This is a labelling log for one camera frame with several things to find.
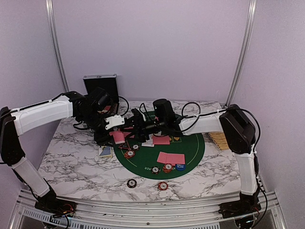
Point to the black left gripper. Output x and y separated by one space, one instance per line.
102 139

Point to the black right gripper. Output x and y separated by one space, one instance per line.
138 122

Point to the red playing card deck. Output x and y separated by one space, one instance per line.
118 137

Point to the face up community card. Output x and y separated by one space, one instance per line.
148 143

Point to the black red triangular dealer button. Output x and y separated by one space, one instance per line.
125 146

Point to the red card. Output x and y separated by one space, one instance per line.
178 159
166 158

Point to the blue small blind button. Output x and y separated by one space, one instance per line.
180 167

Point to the black orange 100 chip stack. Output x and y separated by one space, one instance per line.
131 183

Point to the red beige 5 chip stack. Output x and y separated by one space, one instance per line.
162 186

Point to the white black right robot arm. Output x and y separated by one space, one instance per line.
240 133

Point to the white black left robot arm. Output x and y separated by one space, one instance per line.
89 109

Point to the blue gold card box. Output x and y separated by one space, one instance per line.
105 151

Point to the round green poker mat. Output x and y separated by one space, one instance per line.
192 146

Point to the aluminium poker chip case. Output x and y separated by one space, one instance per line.
108 82

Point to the woven bamboo tray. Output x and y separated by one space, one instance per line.
219 139

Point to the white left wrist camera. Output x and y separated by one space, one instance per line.
114 121

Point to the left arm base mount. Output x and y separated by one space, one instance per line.
57 207

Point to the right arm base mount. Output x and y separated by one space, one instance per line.
237 208

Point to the front aluminium rail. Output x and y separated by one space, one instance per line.
200 213

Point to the left aluminium frame post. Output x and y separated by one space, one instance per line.
56 45

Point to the aluminium frame post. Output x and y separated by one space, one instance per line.
243 51
56 45

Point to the right aluminium frame post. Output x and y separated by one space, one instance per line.
243 51

